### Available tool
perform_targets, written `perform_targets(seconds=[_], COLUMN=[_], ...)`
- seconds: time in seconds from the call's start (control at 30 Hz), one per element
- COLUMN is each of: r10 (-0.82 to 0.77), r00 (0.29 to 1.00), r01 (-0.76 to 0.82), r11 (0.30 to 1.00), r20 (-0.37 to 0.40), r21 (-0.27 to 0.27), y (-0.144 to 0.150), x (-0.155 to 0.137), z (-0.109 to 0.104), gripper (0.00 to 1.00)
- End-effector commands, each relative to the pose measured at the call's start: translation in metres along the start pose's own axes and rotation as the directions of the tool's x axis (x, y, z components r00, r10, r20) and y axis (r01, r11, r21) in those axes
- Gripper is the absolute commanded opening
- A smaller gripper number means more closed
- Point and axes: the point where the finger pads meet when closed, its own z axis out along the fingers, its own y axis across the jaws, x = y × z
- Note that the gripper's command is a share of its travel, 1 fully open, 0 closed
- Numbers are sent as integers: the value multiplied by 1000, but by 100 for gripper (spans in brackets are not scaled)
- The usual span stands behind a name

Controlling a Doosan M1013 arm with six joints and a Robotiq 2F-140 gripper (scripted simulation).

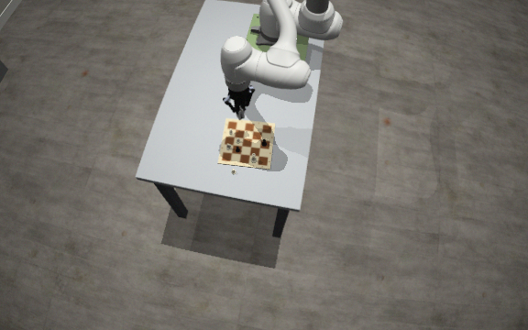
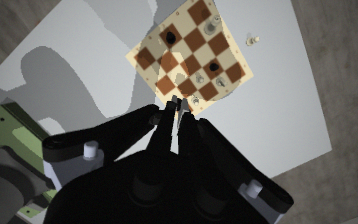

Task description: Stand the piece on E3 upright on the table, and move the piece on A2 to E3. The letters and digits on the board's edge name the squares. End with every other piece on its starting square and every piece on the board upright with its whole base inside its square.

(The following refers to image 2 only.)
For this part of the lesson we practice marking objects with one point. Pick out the wooden chessboard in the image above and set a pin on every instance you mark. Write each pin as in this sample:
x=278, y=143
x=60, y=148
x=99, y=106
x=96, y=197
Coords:
x=172, y=69

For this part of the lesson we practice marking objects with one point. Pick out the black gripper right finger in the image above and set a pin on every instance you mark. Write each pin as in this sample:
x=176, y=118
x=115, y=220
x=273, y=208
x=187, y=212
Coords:
x=212, y=192

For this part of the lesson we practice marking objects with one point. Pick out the white pawn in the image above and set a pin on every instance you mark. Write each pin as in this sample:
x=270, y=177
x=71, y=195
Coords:
x=199, y=79
x=250, y=41
x=195, y=101

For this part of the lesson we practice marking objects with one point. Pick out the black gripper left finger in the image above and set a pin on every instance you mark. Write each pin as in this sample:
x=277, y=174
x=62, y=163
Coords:
x=69, y=155

